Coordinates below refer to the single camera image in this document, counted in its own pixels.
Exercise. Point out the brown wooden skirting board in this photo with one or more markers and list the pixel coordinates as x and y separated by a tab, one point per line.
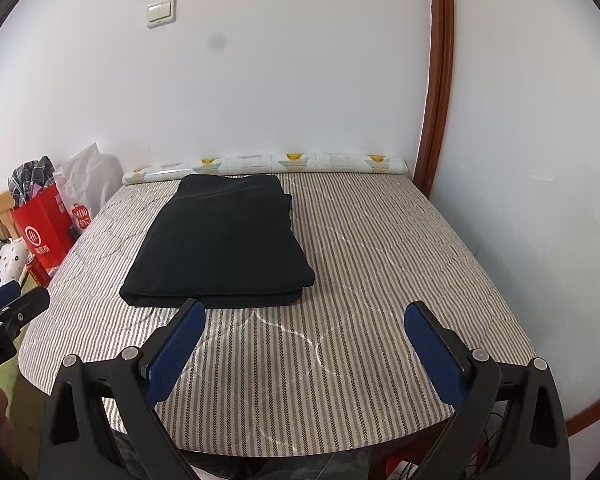
595	412

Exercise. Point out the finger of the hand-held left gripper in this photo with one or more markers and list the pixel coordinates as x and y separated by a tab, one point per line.
15	317
0	297

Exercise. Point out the white plastic shopping bag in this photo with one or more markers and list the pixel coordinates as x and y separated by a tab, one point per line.
87	180

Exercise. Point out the red paper bag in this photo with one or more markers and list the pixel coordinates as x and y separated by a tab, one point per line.
45	230

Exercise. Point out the white printed rolled mat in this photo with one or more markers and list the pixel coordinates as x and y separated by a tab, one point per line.
260	162

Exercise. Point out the brown wooden door frame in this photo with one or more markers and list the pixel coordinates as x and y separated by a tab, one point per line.
437	85

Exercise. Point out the red drink can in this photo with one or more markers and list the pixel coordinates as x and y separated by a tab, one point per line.
36	272

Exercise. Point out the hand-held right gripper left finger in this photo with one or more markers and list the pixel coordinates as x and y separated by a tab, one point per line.
177	355

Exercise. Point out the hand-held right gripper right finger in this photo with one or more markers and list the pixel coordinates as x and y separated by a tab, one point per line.
435	360

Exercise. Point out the green bedsheet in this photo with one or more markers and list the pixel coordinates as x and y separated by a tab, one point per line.
5	375

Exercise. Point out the grey plaid cloth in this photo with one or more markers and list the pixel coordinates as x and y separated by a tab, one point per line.
27	175

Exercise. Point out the grey striped mattress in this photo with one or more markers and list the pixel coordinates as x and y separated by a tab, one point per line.
355	285

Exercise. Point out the black sweatshirt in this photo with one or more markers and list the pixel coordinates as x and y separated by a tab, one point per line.
220	240

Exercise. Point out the white floral pillow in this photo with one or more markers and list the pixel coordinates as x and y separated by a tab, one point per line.
7	260

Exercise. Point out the white wall light switch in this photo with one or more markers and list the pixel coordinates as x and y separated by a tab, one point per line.
161	12

